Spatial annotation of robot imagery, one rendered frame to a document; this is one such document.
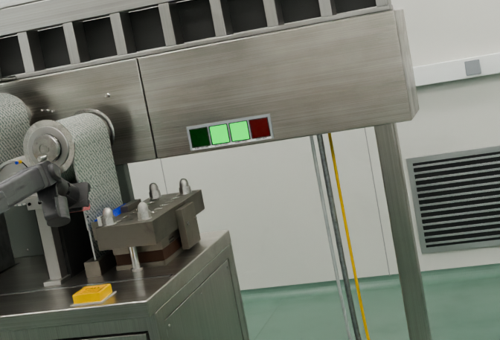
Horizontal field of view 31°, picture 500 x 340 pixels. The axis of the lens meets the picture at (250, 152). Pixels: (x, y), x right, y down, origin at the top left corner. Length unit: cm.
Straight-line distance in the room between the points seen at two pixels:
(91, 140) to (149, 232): 34
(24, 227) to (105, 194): 44
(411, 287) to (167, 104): 90
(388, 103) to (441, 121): 236
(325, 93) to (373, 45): 18
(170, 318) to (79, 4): 100
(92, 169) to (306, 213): 266
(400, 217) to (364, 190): 224
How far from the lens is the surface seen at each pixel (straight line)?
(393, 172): 266
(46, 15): 275
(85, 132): 248
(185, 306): 229
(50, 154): 239
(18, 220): 289
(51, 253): 242
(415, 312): 276
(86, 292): 216
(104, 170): 254
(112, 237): 234
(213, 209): 513
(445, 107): 481
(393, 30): 245
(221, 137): 257
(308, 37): 249
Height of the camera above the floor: 142
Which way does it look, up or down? 7 degrees down
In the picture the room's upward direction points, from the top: 10 degrees counter-clockwise
